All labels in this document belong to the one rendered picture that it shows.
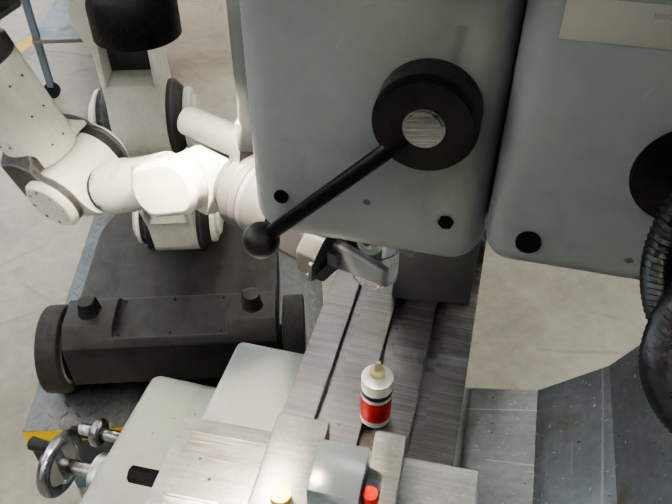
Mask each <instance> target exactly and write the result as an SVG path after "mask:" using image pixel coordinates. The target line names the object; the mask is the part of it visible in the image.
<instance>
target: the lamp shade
mask: <svg viewBox="0 0 672 504"><path fill-rule="evenodd" d="M85 9H86V13H87V17H88V21H89V25H90V30H91V34H92V38H93V41H94V43H95V44H96V45H98V46H99V47H101V48H103V49H106V50H110V51H117V52H140V51H147V50H152V49H156V48H160V47H162V46H165V45H168V44H170V43H171V42H173V41H175V40H176V39H177V38H178V37H179V36H180V35H181V33H182V27H181V21H180V14H179V7H178V1H177V0H85Z"/></svg>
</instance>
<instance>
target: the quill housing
mask: <svg viewBox="0 0 672 504"><path fill-rule="evenodd" d="M239 2H240V13H241V24H242V35H243V45H244V56H245V67H246V78H247V88H248V99H249V110H250V120H251V131H252V142H253V153H254V163H255V174H256V185H257V196H258V202H259V206H260V209H261V212H262V214H263V215H264V217H265V218H266V219H267V221H268V222H270V223H272V222H274V221H275V220H277V219H278V218H279V217H281V216H282V215H283V214H285V213H286V212H288V211H289V210H290V209H292V208H293V207H295V206H296V205H297V204H299V203H300V202H301V201H303V200H304V199H306V198H307V197H308V196H310V195H311V194H313V193H314V192H315V191H317V190H318V189H319V188H321V187H322V186H324V185H325V184H326V183H328V182H329V181H331V180H332V179H333V178H335V177H336V176H338V175H339V174H340V173H342V172H343V171H344V170H346V169H347V168H349V167H350V166H351V165H353V164H354V163H356V162H357V161H358V160H360V159H361V158H362V157H364V156H365V155H367V154H368V153H369V152H371V151H372V150H374V149H375V148H376V147H378V146H379V143H378V142H377V140H376V138H375V135H374V132H373V128H372V111H373V107H374V104H375V102H376V99H377V97H378V95H379V92H380V90H381V88H382V86H383V84H384V82H385V80H386V79H387V77H388V76H389V75H390V74H391V73H392V72H393V71H394V70H395V69H397V68H398V67H400V66H401V65H403V64H405V63H407V62H410V61H413V60H417V59H424V58H435V59H441V60H445V61H448V62H451V63H453V64H455V65H457V66H459V67H460V68H462V69H463V70H464V71H466V72H467V73H468V74H469V75H470V76H471V77H472V78H473V80H474V81H475V82H476V84H477V85H478V87H479V89H480V92H481V94H482V98H483V104H484V112H483V119H482V124H481V129H480V134H479V138H478V141H477V143H476V145H475V147H474V148H473V150H472V151H471V152H470V154H469V155H468V156H467V157H466V158H465V159H463V160H462V161H460V162H459V163H457V164H455V165H454V166H451V167H449V168H445V169H441V170H435V171H425V170H417V169H413V168H410V167H407V166H404V165H402V164H400V163H399V162H397V161H395V160H394V159H390V160H389V161H387V162H386V163H384V164H383V165H382V166H380V167H379V168H377V169H376V170H374V171H373V172H371V173H370V174H369V175H367V176H366V177H364V178H363V179H361V180H360V181H359V182H357V183H356V184H354V185H353V186H351V187H350V188H348V189H347V190H346V191H344V192H343V193H341V194H340V195H338V196H337V197H336V198H334V199H333V200H331V201H330V202H328V203H327V204H325V205H324V206H323V207H321V208H320V209H318V210H317V211H315V212H314V213H312V214H311V215H310V216H308V217H307V218H305V219H304V220H302V221H301V222H300V223H298V224H297V225H295V226H294V227H292V228H291V229H289V230H288V231H294V232H300V233H306V234H312V235H318V236H324V237H330V238H336V239H342V240H348V241H354V242H360V243H366V244H372V245H378V246H384V247H390V248H396V249H402V250H408V251H414V252H420V253H426V254H432V255H438V256H445V257H456V256H460V255H463V254H465V253H467V252H469V251H470V250H472V249H473V248H474V247H475V246H476V245H477V244H478V243H479V241H480V239H481V237H482V235H483V232H484V230H485V226H486V221H487V216H488V210H489V205H490V199H491V194H492V188H493V183H494V178H495V172H496V167H497V161H498V156H499V151H500V145H501V140H502V134H503V129H504V123H505V118H506V113H507V107H508V102H509V96H510V91H511V85H512V80H513V75H514V69H515V64H516V58H517V53H518V47H519V42H520V37H521V31H522V26H523V20H524V15H525V9H526V4H527V0H239Z"/></svg>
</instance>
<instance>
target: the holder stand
mask: <svg viewBox="0 0 672 504"><path fill-rule="evenodd" d="M480 242H481V239H480V241H479V243H478V244H477V245H476V246H475V247H474V248H473V249H472V250H470V251H469V252H467V253H465V254H463V255H460V256H456V257H445V256H438V255H432V254H426V253H420V252H416V254H415V255H414V256H413V257H411V256H408V255H405V254H402V253H400V254H399V266H398V277H397V279H396V281H395V282H394V283H393V287H392V297H393V298H400V299H411V300H422V301H433V302H444V303H455V304H466V305H467V304H469V302H470V297H471V292H472V286H473V281H474V275H475V270H476V264H477V259H478V253H479V248H480Z"/></svg>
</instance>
